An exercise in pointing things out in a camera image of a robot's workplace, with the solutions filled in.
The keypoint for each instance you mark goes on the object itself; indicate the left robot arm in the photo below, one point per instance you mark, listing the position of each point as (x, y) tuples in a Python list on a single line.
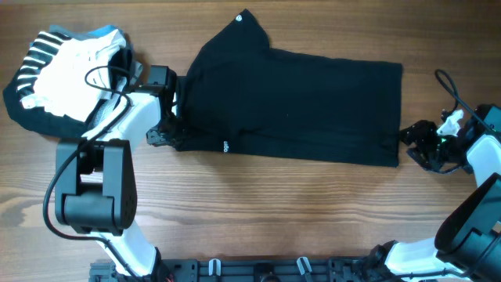
[(93, 194)]

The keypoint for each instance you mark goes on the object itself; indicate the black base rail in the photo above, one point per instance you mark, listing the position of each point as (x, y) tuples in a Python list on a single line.
[(335, 269)]

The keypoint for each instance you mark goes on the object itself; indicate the grey blue folded garments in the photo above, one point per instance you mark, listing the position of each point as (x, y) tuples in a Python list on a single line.
[(104, 63)]

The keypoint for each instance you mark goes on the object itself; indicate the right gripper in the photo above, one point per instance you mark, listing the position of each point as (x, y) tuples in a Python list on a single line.
[(423, 130)]

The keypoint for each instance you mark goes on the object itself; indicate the black t-shirt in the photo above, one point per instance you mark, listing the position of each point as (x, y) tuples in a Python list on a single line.
[(242, 96)]

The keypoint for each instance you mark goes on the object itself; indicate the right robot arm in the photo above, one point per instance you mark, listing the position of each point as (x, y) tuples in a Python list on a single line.
[(466, 246)]

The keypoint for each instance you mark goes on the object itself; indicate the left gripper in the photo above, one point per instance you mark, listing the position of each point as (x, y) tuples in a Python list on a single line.
[(156, 138)]

